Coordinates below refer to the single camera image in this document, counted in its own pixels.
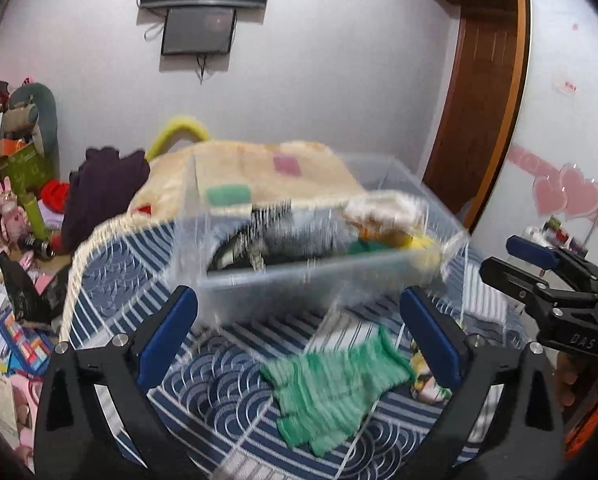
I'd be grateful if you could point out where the yellow felt ball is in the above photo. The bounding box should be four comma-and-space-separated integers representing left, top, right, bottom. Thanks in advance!
402, 236, 442, 273

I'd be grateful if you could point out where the floral patterned cloth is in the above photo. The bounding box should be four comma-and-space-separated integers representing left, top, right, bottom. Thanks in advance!
410, 350, 452, 405

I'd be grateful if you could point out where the white cloth pouch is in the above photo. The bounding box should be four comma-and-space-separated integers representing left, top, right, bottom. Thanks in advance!
342, 191, 428, 233

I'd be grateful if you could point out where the clear plastic storage box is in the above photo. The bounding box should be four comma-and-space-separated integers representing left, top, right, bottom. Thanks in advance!
170, 153, 467, 327

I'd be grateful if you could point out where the green knitted cloth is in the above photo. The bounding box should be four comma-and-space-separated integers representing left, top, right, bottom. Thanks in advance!
260, 328, 416, 457

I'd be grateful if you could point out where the green yellow sponge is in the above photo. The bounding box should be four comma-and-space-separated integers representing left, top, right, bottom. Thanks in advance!
206, 184, 251, 207

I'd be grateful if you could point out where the person's right hand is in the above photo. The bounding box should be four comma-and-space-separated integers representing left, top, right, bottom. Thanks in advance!
554, 352, 586, 408

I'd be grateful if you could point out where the colourful blue book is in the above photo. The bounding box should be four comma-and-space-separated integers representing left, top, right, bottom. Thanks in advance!
0, 310, 54, 376

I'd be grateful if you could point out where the blue white patterned bedspread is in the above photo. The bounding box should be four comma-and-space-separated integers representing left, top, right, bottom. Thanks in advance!
58, 209, 528, 480

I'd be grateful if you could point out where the wooden wardrobe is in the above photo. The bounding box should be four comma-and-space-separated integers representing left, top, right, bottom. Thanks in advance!
424, 0, 598, 232

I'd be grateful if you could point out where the pink rabbit toy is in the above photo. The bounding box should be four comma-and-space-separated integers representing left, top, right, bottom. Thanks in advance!
0, 177, 30, 245

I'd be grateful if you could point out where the green bottle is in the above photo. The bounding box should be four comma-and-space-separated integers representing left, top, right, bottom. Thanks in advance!
21, 193, 48, 240

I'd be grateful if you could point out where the red plush item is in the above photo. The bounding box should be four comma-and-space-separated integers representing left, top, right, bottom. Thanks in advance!
40, 180, 70, 214

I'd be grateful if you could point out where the dark purple garment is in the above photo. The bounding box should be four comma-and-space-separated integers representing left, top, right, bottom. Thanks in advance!
61, 146, 150, 252

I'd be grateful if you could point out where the green storage box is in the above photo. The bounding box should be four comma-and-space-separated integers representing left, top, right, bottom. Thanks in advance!
0, 144, 55, 196

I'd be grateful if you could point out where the beige blanket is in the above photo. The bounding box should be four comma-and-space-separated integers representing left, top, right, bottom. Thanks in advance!
128, 138, 365, 221

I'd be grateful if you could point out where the grey green plush toy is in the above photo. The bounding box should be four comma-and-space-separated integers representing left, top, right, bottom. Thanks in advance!
2, 82, 58, 157

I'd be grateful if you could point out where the pink toy camera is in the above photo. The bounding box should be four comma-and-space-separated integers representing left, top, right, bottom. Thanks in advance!
9, 374, 43, 470

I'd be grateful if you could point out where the yellow plush ring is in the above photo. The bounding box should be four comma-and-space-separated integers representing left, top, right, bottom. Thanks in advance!
144, 115, 213, 162

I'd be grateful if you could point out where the small black wall monitor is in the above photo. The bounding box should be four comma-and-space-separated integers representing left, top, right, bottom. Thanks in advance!
161, 6, 237, 55

